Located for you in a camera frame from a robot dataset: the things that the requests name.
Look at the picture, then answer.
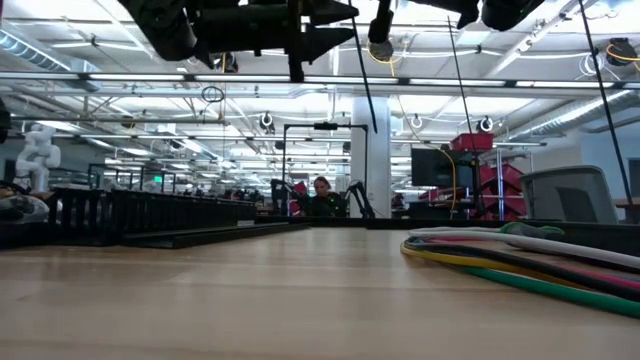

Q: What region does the red bin shelf rack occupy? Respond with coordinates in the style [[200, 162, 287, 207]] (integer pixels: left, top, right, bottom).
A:
[[448, 131, 527, 222]]

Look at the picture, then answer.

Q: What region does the yellow hanging cable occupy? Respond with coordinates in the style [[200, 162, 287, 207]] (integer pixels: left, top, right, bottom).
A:
[[438, 146, 459, 217]]

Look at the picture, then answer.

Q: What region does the white robot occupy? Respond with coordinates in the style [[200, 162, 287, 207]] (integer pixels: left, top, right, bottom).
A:
[[13, 123, 63, 194]]

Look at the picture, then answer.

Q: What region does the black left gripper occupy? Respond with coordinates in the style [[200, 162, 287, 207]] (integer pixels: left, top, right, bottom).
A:
[[194, 0, 360, 84]]

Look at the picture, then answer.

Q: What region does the black zip tie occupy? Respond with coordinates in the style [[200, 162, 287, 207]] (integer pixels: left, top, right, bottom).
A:
[[347, 0, 379, 135]]

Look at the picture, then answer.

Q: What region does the grey mesh office chair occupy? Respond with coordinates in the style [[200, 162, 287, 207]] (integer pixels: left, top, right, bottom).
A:
[[518, 164, 620, 225]]

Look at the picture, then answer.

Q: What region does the black duct cover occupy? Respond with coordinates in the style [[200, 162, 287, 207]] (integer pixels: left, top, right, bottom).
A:
[[121, 221, 312, 250]]

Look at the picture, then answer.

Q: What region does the white pillar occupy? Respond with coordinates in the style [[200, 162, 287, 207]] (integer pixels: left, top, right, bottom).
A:
[[349, 95, 393, 219]]

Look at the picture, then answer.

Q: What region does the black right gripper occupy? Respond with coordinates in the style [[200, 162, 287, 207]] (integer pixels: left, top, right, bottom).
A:
[[368, 0, 480, 42]]

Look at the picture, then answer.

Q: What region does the long ceiling light bar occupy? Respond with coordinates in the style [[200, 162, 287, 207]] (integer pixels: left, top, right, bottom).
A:
[[0, 71, 640, 90]]

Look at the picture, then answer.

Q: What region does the person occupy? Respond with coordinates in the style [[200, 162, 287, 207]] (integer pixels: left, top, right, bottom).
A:
[[304, 175, 347, 218]]

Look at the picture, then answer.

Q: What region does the computer monitor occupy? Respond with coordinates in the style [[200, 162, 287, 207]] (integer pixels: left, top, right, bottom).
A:
[[410, 147, 475, 189]]

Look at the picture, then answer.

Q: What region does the black camera stand frame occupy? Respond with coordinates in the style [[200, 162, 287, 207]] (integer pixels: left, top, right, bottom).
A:
[[281, 121, 370, 217]]

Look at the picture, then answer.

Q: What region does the silver ventilation duct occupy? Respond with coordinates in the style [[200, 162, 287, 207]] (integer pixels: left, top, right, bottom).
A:
[[504, 89, 640, 144], [0, 27, 101, 94]]

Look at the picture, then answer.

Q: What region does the black hanging cable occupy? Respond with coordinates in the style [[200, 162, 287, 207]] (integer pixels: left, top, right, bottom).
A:
[[446, 17, 482, 151]]

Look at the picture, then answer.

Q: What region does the black slotted cable duct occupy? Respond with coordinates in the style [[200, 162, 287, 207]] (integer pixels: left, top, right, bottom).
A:
[[47, 185, 257, 237]]

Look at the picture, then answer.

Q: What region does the wooden desk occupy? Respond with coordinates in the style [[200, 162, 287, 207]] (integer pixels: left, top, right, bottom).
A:
[[613, 197, 640, 225]]

